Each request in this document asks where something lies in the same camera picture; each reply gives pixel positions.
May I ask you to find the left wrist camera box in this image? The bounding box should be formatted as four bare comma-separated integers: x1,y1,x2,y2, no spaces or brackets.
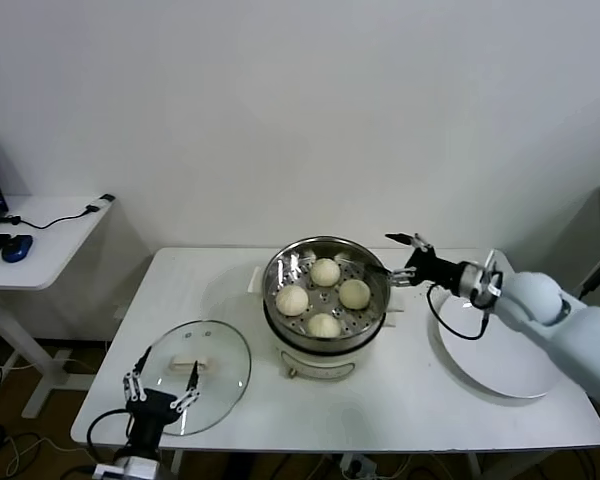
92,462,126,480

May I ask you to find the white power strip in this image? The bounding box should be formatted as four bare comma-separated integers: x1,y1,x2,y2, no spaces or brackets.
339,453,379,476

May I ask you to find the white side table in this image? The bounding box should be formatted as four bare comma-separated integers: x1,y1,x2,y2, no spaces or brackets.
0,193,119,421

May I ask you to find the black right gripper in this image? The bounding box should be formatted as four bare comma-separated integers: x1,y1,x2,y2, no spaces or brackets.
363,231,461,292

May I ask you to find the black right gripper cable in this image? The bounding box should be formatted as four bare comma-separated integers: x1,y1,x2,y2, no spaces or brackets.
426,283,490,341

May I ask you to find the black cable with adapter plug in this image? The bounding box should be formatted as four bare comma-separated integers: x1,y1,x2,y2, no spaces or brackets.
0,193,116,231

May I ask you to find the white electric cooker pot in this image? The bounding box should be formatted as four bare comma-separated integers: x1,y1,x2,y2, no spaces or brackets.
248,266,407,384

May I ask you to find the white steamed baozi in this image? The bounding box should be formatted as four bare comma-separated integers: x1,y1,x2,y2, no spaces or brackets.
274,285,310,317
310,257,341,288
338,278,372,310
306,312,343,340

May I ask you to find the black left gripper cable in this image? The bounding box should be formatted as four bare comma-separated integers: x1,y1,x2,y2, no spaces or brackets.
86,407,131,461

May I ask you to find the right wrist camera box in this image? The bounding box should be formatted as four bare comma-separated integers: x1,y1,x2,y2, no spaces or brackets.
481,248,505,307

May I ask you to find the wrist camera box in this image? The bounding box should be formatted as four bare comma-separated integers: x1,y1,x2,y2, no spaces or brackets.
481,248,505,307
92,462,126,480

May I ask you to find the white round plate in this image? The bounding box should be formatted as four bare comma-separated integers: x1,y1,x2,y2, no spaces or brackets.
435,288,567,400

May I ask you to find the stainless steel steamer basket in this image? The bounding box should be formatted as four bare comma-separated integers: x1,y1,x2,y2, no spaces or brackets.
262,236,392,351

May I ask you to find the glass pot lid cream handle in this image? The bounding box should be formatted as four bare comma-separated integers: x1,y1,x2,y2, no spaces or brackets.
132,319,252,437

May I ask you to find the blue computer mouse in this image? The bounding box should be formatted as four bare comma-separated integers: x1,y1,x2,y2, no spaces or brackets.
0,234,34,265

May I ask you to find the black hanging adapter cable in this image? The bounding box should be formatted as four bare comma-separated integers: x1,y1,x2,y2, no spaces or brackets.
559,247,600,351

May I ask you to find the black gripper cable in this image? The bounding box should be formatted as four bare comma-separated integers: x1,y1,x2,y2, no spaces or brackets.
426,283,490,341
86,407,131,461

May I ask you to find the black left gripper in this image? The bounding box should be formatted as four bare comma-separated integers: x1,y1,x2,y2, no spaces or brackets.
122,345,203,454

